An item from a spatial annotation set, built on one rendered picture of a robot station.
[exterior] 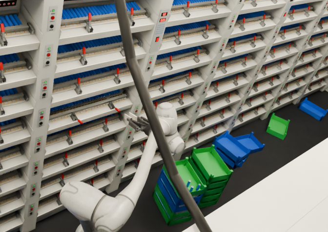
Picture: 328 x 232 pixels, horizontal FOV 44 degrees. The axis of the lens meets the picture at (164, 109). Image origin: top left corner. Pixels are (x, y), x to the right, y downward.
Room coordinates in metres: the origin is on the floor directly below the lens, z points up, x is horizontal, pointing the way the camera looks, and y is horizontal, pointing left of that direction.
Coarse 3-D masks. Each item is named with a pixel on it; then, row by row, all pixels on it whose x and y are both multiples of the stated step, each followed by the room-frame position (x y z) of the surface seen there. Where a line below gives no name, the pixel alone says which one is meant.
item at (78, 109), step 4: (116, 96) 2.07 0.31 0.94; (120, 96) 2.08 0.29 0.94; (124, 96) 2.10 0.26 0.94; (104, 100) 1.99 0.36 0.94; (108, 100) 2.00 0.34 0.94; (112, 100) 2.03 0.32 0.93; (88, 104) 1.90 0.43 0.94; (92, 104) 1.91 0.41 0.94; (96, 104) 1.93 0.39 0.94; (100, 104) 1.95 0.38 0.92; (76, 108) 1.83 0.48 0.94; (80, 108) 1.84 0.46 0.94; (84, 108) 1.86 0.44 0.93; (88, 108) 1.89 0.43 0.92; (64, 112) 1.76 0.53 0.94; (68, 112) 1.78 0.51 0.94; (76, 112) 1.82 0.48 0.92; (80, 112) 1.83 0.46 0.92; (84, 112) 1.85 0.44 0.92; (52, 116) 1.70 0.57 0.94; (56, 116) 1.71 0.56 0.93; (60, 116) 1.74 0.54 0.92; (64, 116) 1.75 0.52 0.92; (56, 120) 1.70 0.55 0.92
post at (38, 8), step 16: (32, 0) 1.60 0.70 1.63; (48, 0) 1.56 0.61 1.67; (32, 16) 1.60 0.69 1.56; (48, 32) 1.57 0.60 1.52; (48, 96) 1.60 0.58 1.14; (48, 112) 1.61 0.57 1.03; (32, 128) 1.55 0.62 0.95; (32, 144) 1.55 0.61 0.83; (32, 160) 1.56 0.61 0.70; (32, 176) 1.57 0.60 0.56; (32, 224) 1.60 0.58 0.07
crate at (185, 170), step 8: (184, 160) 2.34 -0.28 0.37; (184, 168) 2.30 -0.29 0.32; (192, 168) 2.28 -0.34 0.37; (168, 176) 2.15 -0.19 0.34; (184, 176) 2.22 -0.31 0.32; (192, 176) 2.24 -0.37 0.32; (192, 184) 2.17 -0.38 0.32; (176, 192) 2.04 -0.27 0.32; (192, 192) 2.05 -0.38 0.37; (200, 192) 2.09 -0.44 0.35
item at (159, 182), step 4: (160, 176) 2.22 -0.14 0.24; (160, 180) 2.21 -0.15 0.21; (160, 184) 2.19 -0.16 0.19; (164, 188) 2.14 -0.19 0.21; (164, 192) 2.13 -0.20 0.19; (168, 196) 2.09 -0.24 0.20; (168, 200) 2.07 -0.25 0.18; (172, 200) 2.10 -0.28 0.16; (172, 204) 2.03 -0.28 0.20; (172, 208) 2.02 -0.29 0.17; (176, 208) 2.00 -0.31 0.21; (180, 208) 2.02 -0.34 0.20; (184, 208) 2.04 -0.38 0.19; (176, 212) 2.01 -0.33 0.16
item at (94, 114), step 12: (108, 96) 2.06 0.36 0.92; (132, 96) 2.11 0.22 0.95; (72, 108) 1.84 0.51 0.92; (96, 108) 1.92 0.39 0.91; (108, 108) 1.97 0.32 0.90; (120, 108) 2.03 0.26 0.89; (60, 120) 1.72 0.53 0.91; (72, 120) 1.76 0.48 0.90; (84, 120) 1.82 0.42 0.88; (48, 132) 1.63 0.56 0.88
